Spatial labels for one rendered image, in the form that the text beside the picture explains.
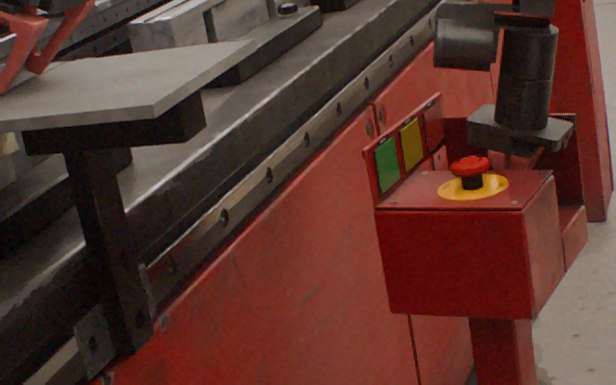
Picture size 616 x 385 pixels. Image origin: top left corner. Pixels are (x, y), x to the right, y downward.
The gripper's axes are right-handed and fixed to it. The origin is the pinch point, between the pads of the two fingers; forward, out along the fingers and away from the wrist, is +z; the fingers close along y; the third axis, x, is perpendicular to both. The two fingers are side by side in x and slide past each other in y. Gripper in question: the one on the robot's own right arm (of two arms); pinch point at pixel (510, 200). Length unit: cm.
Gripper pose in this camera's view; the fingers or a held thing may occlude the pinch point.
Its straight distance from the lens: 126.9
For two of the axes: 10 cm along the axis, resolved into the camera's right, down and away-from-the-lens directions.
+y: -8.8, -2.3, 4.1
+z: -0.5, 9.2, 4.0
